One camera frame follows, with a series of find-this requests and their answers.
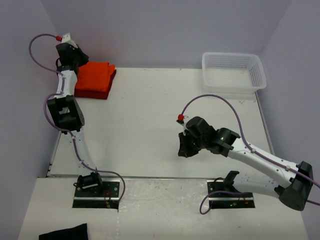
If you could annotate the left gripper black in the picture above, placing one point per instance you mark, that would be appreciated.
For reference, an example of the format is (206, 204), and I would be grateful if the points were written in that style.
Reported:
(84, 58)

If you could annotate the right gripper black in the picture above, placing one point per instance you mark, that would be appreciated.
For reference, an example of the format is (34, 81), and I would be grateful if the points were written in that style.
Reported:
(184, 151)

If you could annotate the orange t shirt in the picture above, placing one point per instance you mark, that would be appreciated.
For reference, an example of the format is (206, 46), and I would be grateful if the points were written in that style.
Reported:
(95, 77)

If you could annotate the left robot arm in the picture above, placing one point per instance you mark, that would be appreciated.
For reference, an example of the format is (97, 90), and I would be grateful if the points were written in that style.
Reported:
(68, 117)

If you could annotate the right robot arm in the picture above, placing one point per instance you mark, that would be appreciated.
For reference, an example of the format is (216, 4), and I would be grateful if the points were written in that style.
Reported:
(287, 181)

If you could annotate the folded dark red shirt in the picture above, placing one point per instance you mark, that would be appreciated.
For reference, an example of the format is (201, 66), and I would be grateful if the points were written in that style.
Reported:
(96, 94)

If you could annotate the white plastic basket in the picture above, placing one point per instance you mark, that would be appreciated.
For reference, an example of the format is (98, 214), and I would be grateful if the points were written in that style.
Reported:
(232, 73)

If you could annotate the black cloth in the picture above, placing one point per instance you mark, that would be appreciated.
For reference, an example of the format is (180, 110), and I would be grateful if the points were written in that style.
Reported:
(79, 232)

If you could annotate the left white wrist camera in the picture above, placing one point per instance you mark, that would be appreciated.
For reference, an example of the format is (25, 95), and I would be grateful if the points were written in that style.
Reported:
(66, 38)

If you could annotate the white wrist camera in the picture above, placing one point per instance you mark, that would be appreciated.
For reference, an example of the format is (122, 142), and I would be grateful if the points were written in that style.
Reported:
(182, 120)
(66, 38)

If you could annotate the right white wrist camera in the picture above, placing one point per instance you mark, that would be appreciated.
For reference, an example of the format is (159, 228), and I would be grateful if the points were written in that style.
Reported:
(182, 120)

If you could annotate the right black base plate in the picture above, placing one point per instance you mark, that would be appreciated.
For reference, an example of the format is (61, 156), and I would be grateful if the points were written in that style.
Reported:
(218, 188)

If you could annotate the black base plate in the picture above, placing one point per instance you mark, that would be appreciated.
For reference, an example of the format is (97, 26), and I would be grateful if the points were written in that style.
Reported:
(218, 188)
(110, 190)

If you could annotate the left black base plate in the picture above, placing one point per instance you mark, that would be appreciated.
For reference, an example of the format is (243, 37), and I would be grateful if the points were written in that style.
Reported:
(110, 190)

